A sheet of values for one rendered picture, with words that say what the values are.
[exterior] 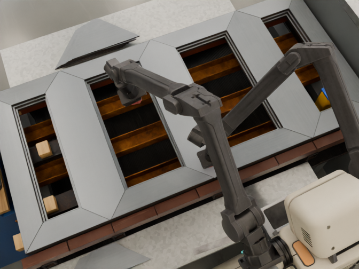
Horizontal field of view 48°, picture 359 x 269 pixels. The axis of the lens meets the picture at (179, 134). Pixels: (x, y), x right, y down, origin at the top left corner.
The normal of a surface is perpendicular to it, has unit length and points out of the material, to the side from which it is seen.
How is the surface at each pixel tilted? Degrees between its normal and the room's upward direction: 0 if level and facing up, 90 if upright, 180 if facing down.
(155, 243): 0
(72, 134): 0
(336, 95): 58
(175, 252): 0
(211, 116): 42
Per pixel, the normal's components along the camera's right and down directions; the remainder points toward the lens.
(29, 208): -0.02, -0.42
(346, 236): 0.31, 0.32
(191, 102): -0.12, -0.79
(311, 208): -0.31, -0.86
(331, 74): -0.40, 0.43
